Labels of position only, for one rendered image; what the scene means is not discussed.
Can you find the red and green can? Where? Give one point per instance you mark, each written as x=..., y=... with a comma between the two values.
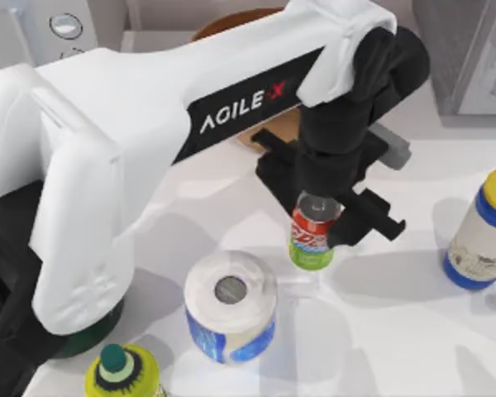
x=312, y=244

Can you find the brown wooden round bowl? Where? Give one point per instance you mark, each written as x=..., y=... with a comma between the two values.
x=273, y=128

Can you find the pale grey rounded box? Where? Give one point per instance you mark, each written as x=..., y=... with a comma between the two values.
x=394, y=149

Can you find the jar with yellow lid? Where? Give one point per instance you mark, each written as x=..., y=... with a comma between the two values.
x=477, y=244

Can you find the white and blue paper roll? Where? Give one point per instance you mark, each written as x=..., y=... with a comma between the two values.
x=231, y=314

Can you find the grey cabinet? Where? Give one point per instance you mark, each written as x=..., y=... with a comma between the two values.
x=471, y=54

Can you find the pale microwave oven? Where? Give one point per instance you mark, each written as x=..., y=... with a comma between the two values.
x=103, y=16

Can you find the dark green round object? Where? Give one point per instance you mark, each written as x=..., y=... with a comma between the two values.
x=95, y=331

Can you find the yellow bottle with green cap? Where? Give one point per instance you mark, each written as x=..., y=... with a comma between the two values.
x=122, y=374

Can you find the grey microwave knob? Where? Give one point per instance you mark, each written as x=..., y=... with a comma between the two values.
x=66, y=25

